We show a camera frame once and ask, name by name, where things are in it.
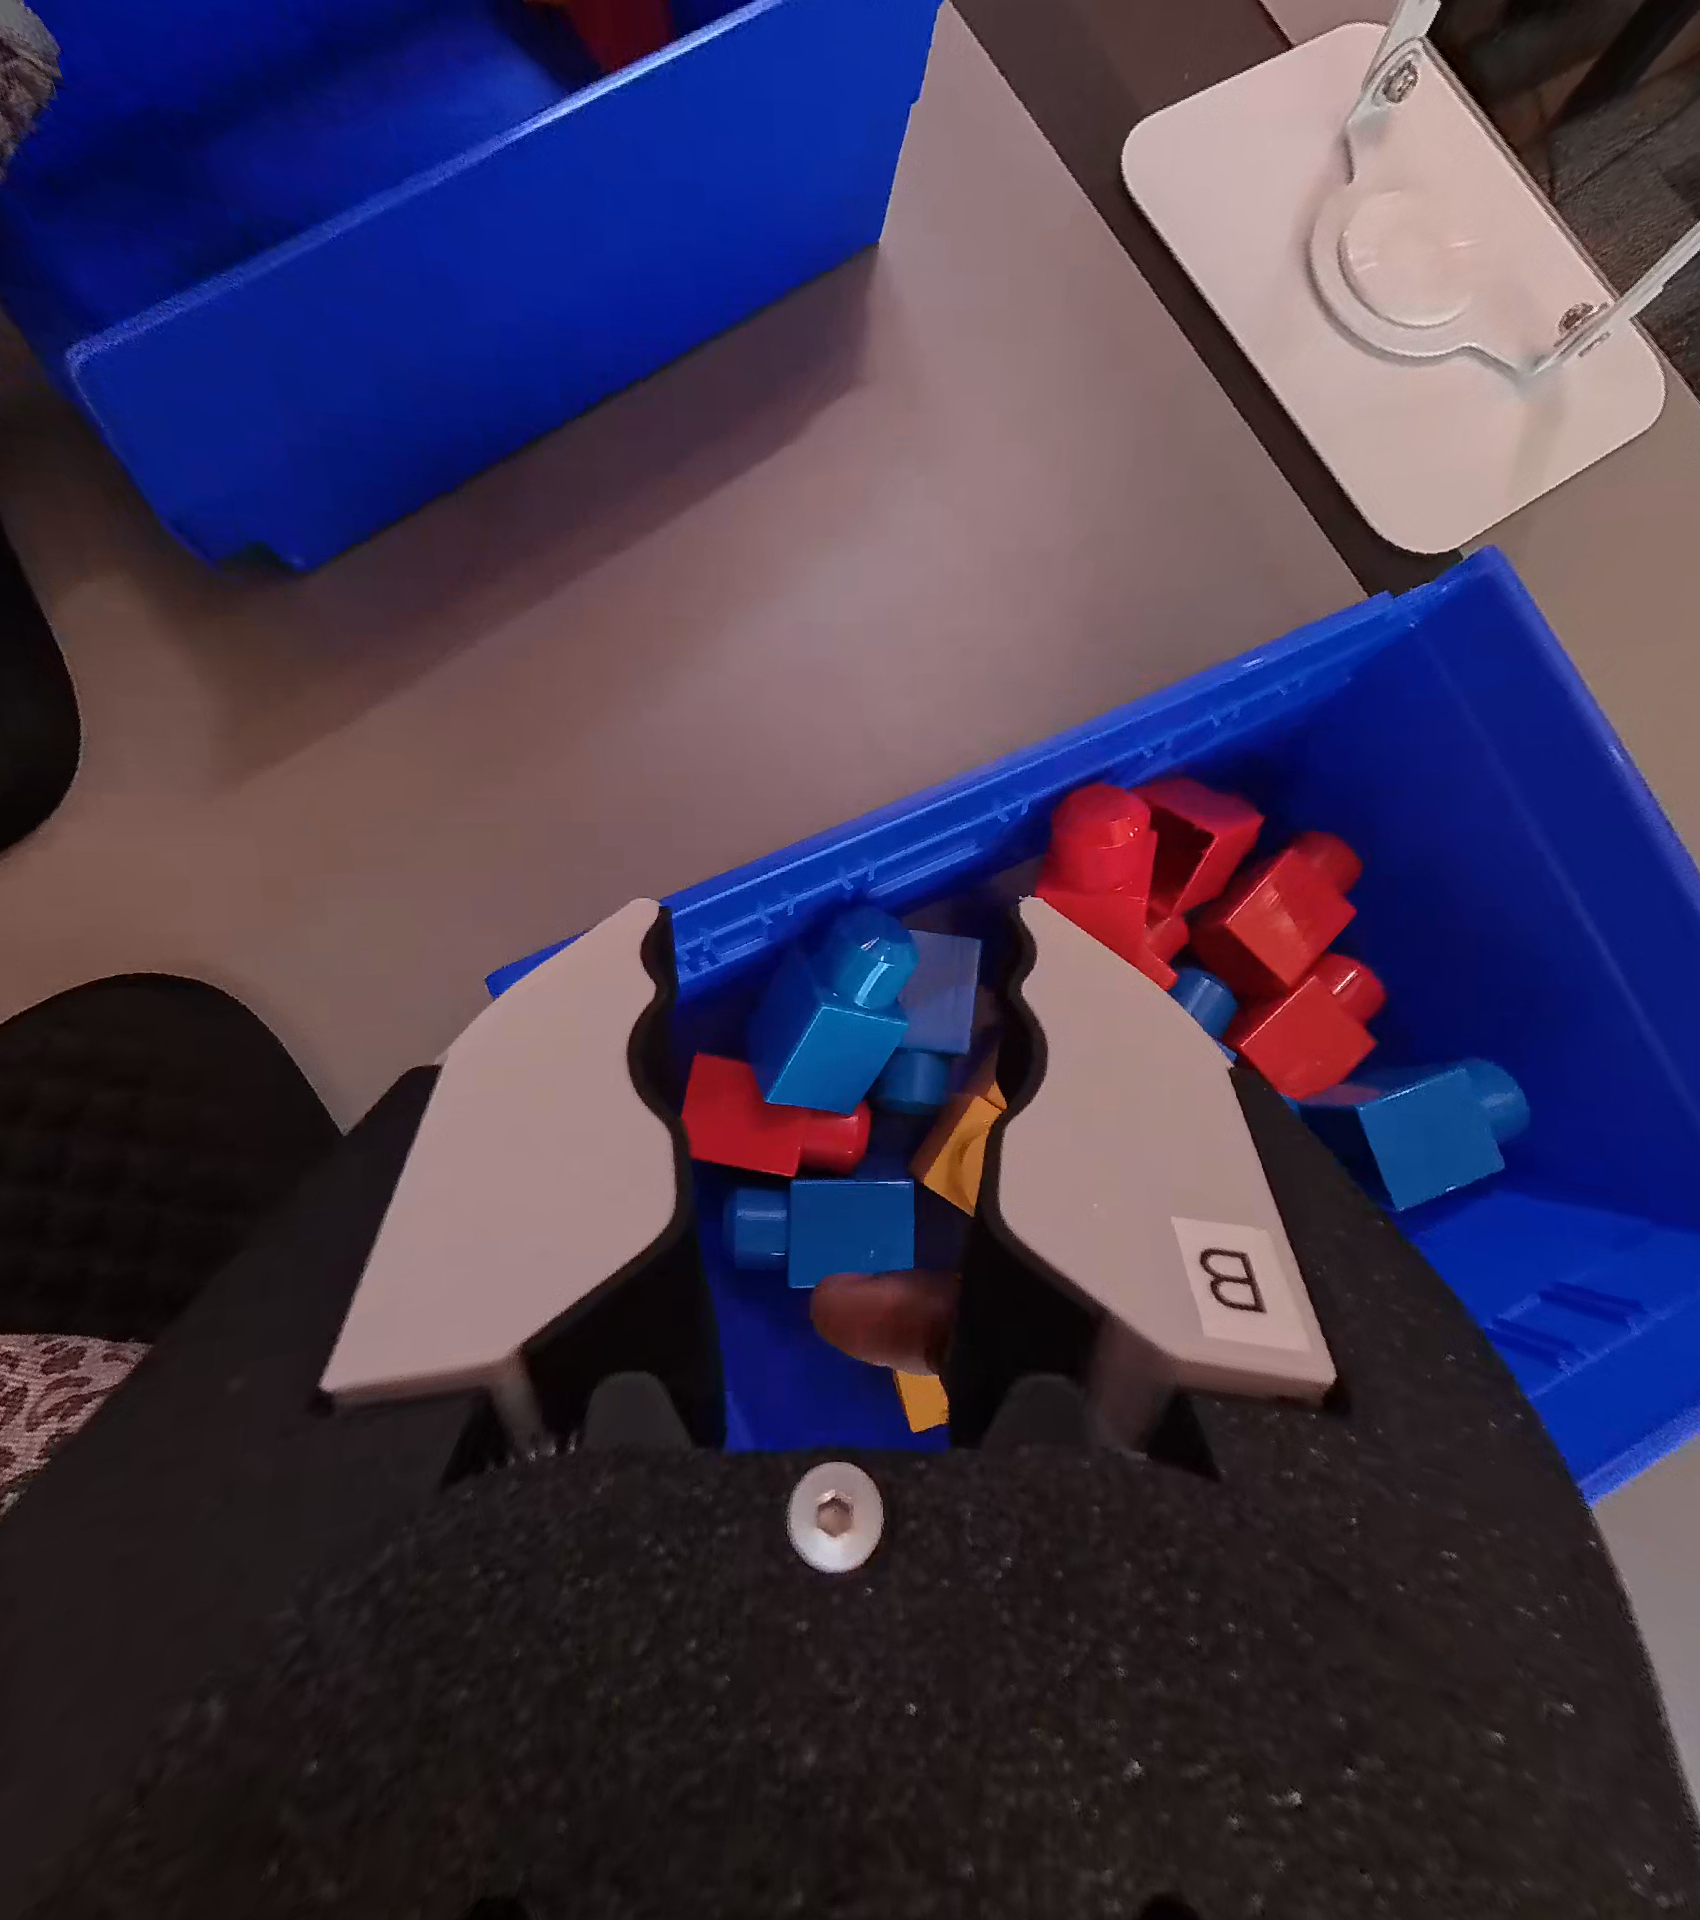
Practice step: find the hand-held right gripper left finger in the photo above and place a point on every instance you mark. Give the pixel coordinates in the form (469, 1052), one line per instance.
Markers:
(505, 1200)

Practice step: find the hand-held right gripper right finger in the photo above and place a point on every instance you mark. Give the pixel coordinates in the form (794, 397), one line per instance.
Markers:
(1149, 1185)

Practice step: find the pile of mega blocks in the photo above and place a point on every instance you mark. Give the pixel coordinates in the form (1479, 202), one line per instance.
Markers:
(1283, 915)

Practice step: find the blue plastic bin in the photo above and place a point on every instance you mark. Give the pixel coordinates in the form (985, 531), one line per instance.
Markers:
(1540, 841)
(488, 347)

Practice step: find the red mega block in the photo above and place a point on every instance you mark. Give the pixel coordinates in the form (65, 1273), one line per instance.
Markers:
(595, 23)

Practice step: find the person's right hand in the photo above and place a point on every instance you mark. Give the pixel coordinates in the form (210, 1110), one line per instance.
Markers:
(880, 1311)

